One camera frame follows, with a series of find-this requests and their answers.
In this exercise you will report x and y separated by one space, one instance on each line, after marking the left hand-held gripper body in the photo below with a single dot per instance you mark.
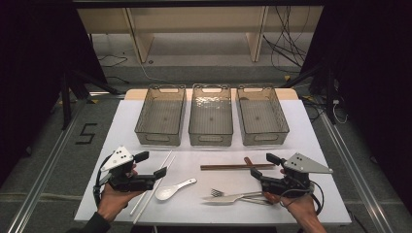
118 158

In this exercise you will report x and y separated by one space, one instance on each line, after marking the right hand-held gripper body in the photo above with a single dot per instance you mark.
304 165

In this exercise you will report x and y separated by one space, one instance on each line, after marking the red-brown wooden spoon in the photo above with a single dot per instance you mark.
248 161

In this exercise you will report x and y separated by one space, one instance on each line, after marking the white ceramic spoon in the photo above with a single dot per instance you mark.
165 193

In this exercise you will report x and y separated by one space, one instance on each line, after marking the white chopstick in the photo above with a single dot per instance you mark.
147 200
136 206

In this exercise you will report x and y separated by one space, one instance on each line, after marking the smoky clear plastic bin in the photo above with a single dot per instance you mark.
210 119
160 119
262 119

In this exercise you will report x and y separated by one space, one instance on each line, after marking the silver metal fork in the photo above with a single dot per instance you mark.
217 193

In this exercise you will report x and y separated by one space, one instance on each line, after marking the silver metal knife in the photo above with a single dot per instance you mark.
220 199

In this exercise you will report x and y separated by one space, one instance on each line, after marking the person's left hand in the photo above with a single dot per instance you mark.
113 200

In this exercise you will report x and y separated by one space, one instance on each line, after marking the person's right hand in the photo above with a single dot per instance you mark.
302 208

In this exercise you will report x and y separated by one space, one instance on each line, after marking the white table sheet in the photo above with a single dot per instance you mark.
181 210

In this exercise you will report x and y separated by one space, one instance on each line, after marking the black metal stand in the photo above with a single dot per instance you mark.
66 106
330 97

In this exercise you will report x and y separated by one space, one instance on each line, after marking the black curtain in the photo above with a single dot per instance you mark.
32 64
372 64

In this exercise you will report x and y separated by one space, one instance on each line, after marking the beige wooden desk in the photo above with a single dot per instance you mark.
194 19

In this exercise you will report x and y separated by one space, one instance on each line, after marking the aluminium floor rail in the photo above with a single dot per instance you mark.
356 168
42 181

